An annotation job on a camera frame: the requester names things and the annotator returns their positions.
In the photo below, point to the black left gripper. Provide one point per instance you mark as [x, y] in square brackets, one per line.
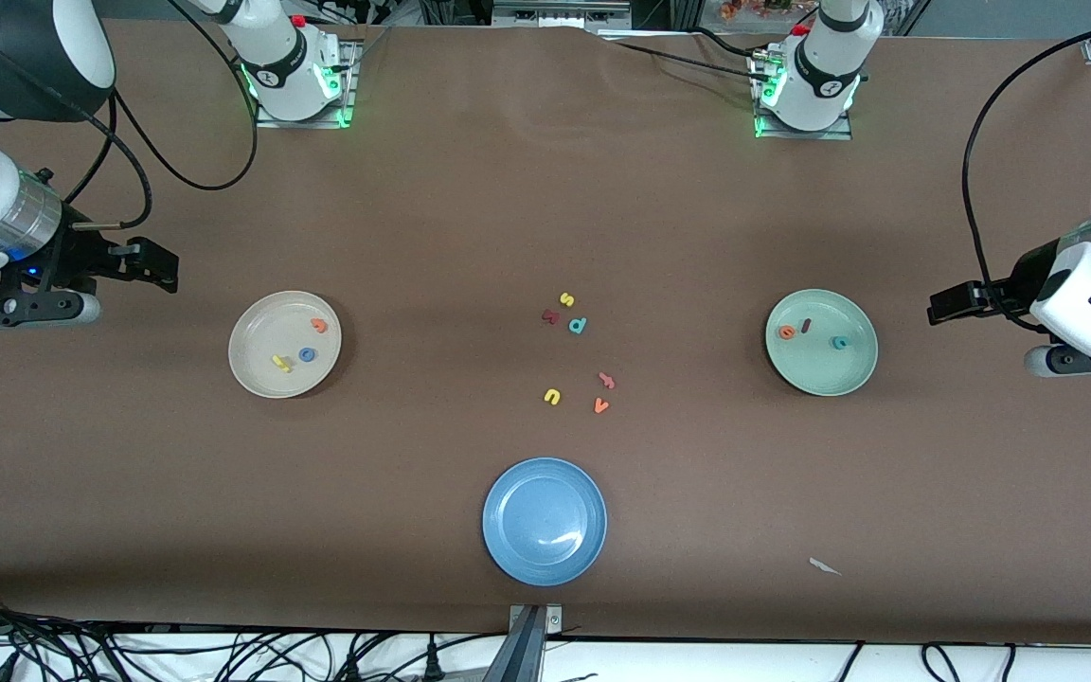
[1022, 281]

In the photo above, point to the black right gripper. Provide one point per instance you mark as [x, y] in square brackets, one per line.
[81, 254]

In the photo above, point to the yellow foam letter h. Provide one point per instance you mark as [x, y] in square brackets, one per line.
[281, 363]

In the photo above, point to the beige plate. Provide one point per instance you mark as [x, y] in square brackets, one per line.
[266, 332]

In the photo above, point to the green plate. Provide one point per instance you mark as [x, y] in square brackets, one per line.
[821, 369]

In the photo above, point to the white paper scrap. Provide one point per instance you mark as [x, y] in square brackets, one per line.
[824, 566]

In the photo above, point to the teal foam letter p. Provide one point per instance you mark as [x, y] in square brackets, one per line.
[577, 326]

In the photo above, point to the brown paper table cover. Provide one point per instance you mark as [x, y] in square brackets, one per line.
[545, 189]

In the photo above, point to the black power plug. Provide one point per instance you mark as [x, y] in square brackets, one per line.
[433, 666]
[353, 671]

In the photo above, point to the blue plate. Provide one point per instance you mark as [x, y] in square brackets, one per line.
[545, 521]

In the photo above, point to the grey power strip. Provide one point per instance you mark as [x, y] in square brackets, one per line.
[555, 14]

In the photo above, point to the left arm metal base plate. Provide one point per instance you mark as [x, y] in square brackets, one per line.
[844, 133]

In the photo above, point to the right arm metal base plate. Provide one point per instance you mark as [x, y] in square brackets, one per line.
[348, 95]

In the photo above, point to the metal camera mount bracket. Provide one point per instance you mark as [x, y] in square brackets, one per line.
[527, 635]

